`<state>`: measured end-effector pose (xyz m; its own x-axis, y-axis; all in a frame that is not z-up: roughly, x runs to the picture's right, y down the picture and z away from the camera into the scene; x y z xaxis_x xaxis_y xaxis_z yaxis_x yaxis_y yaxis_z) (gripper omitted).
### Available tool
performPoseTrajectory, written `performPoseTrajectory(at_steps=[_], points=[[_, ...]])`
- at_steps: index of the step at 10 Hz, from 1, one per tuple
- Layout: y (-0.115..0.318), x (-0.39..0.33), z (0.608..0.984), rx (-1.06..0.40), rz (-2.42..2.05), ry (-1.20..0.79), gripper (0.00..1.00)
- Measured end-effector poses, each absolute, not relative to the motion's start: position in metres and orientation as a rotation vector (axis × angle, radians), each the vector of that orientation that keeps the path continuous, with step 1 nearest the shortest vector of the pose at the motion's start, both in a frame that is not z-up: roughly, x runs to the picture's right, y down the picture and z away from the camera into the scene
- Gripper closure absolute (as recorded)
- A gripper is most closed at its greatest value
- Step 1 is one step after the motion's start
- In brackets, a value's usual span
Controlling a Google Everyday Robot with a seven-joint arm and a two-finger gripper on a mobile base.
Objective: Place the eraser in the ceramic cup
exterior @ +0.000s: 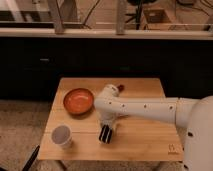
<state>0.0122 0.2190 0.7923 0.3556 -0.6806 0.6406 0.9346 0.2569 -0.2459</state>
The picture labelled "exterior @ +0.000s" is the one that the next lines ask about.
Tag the cardboard box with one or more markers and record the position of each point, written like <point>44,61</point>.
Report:
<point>156,16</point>

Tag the red chili pepper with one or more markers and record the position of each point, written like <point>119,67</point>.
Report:
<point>121,87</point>

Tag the wooden table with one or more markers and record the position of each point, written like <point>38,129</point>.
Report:
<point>134,139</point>

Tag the orange ceramic bowl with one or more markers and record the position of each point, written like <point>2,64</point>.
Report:
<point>78,101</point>

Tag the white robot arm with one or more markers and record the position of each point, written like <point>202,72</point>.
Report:
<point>196,115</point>

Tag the white ceramic cup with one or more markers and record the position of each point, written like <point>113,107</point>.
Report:
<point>62,136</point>

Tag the black chair leg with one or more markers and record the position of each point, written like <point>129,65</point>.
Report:
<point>31,159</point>

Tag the black white striped eraser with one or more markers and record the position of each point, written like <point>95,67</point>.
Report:
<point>105,134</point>

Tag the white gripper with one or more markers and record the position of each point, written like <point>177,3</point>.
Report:
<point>108,120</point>

